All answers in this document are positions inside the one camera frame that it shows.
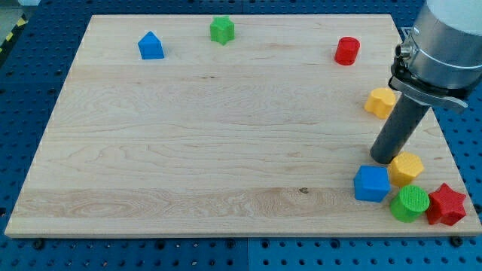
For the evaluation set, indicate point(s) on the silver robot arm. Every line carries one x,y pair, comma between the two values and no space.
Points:
439,62

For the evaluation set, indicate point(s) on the blue cube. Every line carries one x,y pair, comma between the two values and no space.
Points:
371,183

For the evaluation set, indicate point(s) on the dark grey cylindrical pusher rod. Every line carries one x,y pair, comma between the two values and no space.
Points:
405,117

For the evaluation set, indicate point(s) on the yellow hexagon block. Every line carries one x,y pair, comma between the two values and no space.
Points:
404,168

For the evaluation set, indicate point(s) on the green cylinder block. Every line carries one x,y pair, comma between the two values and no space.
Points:
410,202

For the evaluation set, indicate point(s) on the yellow heart block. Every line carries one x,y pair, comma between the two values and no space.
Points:
380,102

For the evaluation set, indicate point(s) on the green star block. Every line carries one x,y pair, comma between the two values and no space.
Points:
222,30

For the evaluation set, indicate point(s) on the blue house-shaped block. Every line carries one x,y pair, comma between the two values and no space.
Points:
150,47

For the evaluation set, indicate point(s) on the red cylinder block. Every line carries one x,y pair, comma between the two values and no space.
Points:
347,50

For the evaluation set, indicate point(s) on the red star block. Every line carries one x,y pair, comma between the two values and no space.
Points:
446,206

